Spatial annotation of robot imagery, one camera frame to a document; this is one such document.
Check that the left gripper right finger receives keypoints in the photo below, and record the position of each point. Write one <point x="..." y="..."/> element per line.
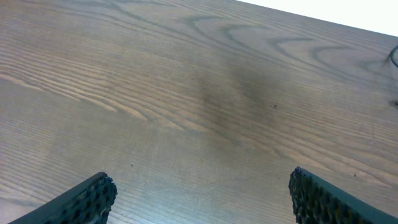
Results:
<point x="316" y="201"/>

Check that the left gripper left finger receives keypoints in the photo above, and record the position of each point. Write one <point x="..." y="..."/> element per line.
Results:
<point x="89" y="202"/>

